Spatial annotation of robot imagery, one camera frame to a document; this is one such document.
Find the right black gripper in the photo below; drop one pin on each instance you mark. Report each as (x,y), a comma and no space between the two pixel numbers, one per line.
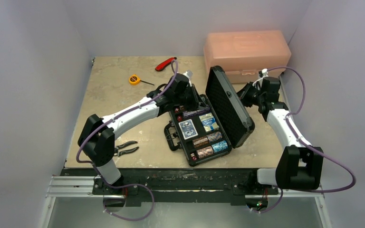
(245,95)

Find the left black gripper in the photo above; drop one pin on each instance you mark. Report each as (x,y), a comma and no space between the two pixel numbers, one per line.
(196,100)

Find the purple chip stack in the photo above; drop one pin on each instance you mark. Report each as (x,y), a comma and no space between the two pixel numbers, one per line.
(203,110)
(189,114)

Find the black poker set case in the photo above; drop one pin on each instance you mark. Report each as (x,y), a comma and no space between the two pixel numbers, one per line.
(205,134)

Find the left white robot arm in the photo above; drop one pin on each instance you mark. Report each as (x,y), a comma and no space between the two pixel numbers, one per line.
(97,140)

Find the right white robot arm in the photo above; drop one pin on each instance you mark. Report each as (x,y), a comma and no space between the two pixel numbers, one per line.
(300,165)

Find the texas holdem card box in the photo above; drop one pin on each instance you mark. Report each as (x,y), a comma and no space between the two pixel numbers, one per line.
(209,122)

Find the red utility knife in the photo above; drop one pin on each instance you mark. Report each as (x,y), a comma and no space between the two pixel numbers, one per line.
(160,67)

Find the blue card deck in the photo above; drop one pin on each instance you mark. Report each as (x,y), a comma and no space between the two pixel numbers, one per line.
(188,129)

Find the pink plastic storage box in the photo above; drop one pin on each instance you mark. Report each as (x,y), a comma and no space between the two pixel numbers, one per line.
(243,54)

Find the brown chip stack upper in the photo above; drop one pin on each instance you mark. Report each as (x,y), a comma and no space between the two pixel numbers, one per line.
(200,141)

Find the brown chip stack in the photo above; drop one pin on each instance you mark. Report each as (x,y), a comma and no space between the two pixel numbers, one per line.
(200,141)
(204,152)

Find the yellow tape measure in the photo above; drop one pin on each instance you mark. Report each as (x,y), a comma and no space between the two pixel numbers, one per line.
(134,80)

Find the light blue chip stack upper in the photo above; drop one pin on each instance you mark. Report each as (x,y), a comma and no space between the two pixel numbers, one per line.
(214,136)

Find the light blue chip stack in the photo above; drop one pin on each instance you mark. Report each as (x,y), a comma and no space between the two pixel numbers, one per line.
(214,136)
(219,146)

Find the light blue chip stack lower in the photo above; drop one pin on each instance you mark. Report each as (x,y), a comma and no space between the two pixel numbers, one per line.
(219,146)

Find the brown chip stack lower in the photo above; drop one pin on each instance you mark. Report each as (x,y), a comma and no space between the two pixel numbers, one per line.
(204,152)

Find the black grey pliers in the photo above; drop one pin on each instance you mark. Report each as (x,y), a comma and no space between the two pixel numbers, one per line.
(120,149)

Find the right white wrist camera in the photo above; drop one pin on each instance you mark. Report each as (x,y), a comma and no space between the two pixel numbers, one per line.
(262,74)

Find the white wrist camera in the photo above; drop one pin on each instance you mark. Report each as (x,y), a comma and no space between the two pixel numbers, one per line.
(262,74)
(189,75)

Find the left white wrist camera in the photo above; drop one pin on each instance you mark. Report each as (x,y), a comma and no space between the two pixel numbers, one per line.
(189,75)

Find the black table front rail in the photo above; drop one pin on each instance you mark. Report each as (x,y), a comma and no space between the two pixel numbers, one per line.
(235,186)

